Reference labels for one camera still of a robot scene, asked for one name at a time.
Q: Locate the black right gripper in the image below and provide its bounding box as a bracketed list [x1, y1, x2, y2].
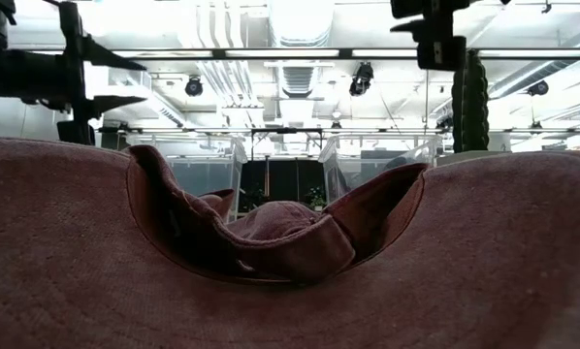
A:
[389, 0, 471, 44]

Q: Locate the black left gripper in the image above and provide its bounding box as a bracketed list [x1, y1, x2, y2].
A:
[0, 0, 148, 146]

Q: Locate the dark red baseball cap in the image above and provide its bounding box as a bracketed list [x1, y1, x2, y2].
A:
[0, 136, 580, 349]

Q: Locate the black ceiling spotlight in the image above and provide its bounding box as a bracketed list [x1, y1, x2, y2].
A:
[184, 76, 205, 98]
[527, 79, 551, 98]
[348, 61, 375, 98]

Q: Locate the black overhead rig bar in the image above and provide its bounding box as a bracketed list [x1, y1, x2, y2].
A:
[27, 47, 580, 61]

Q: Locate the green cactus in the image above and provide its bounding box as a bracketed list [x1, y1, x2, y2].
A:
[451, 48, 491, 154]

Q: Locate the clear plastic bin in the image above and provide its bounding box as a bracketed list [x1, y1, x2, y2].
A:
[166, 137, 248, 224]
[317, 134, 444, 205]

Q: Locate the small green potted plant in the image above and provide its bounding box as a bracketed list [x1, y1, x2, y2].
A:
[307, 186, 328, 211]

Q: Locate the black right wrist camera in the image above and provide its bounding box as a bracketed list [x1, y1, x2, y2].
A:
[416, 35, 467, 72]

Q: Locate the silver ceiling air duct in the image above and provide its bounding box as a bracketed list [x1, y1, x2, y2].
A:
[268, 0, 336, 98]

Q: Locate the black background rig frame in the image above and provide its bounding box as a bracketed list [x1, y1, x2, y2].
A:
[98, 125, 580, 161]

